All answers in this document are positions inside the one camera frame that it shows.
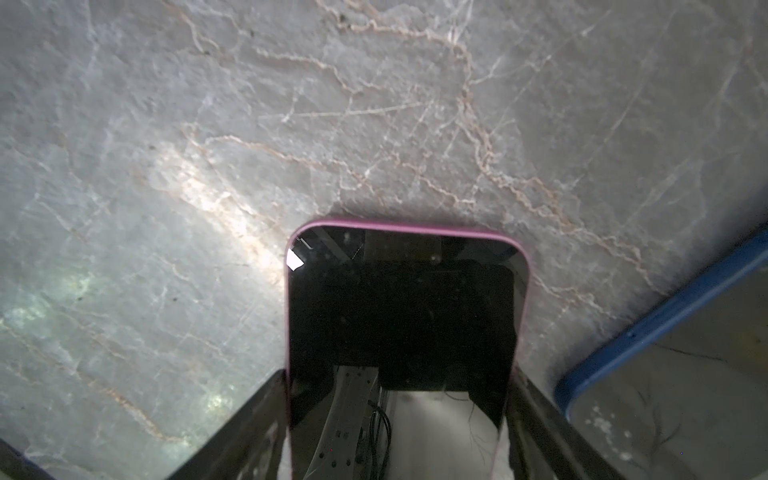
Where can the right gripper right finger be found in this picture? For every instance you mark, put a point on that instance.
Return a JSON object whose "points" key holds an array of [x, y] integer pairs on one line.
{"points": [[543, 444]]}

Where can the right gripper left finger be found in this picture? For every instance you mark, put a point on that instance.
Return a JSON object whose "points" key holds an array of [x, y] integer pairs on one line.
{"points": [[250, 444]]}

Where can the black phone picked up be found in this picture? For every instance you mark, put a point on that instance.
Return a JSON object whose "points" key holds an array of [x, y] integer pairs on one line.
{"points": [[402, 324]]}

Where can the pink phone case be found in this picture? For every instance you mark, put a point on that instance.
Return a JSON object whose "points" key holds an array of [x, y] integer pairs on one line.
{"points": [[408, 227]]}

